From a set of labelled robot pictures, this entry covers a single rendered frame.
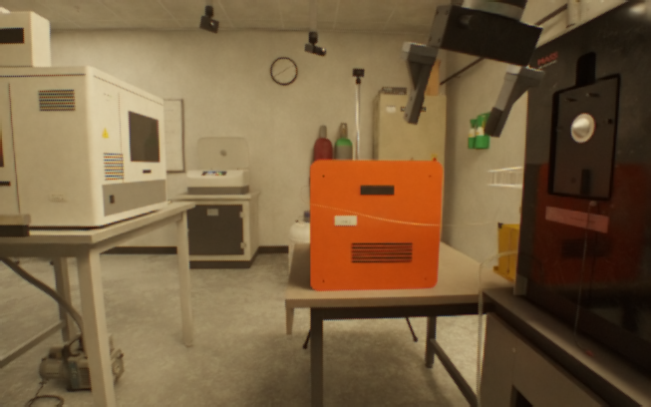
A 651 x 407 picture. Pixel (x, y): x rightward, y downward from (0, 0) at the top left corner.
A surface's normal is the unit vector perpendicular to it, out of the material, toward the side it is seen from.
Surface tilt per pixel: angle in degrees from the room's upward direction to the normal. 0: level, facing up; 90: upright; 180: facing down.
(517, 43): 114
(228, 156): 105
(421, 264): 90
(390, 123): 90
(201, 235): 91
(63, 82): 90
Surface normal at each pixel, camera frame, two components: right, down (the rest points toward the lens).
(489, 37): 0.08, 0.50
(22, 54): 0.05, 0.11
